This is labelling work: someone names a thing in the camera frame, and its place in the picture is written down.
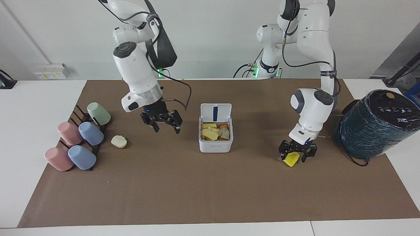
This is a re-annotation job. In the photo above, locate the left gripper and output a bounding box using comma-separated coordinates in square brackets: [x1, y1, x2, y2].
[279, 136, 318, 164]

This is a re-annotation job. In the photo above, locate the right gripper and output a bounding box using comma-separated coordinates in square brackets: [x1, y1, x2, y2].
[141, 100, 183, 134]

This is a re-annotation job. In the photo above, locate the yellow trash piece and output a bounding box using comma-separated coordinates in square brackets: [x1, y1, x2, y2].
[283, 151, 300, 167]

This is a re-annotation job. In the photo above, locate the pale yellow trash slice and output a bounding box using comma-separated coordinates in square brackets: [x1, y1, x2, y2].
[201, 128, 219, 141]

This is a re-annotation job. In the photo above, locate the cream round trash piece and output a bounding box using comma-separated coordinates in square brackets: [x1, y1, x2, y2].
[111, 135, 128, 148]

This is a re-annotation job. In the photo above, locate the white bin with lid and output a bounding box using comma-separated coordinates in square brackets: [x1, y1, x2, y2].
[198, 103, 234, 153]

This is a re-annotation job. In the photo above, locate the dark wrapped cylinder bin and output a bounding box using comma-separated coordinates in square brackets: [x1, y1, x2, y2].
[334, 89, 420, 160]

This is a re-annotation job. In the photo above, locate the green cup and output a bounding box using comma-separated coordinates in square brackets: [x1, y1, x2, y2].
[87, 102, 112, 126]

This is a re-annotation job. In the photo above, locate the blue cup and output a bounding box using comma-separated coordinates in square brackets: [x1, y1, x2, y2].
[68, 145, 97, 170]
[78, 122, 105, 146]

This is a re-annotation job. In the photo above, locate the dark brown cup rack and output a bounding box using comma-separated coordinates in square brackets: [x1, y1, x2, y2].
[58, 105, 107, 172]

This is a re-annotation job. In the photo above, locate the pink cup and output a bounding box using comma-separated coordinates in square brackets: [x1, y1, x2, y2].
[44, 147, 74, 172]
[57, 122, 84, 146]

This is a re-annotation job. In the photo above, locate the black stand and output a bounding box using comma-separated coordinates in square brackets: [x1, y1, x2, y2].
[0, 69, 18, 89]
[385, 52, 420, 88]

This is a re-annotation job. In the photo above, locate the black cable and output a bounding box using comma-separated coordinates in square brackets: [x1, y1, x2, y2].
[233, 49, 264, 79]
[341, 100, 370, 167]
[144, 49, 193, 111]
[281, 7, 342, 99]

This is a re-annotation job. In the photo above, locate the white wall socket box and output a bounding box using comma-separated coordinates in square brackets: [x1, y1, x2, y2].
[35, 63, 70, 80]

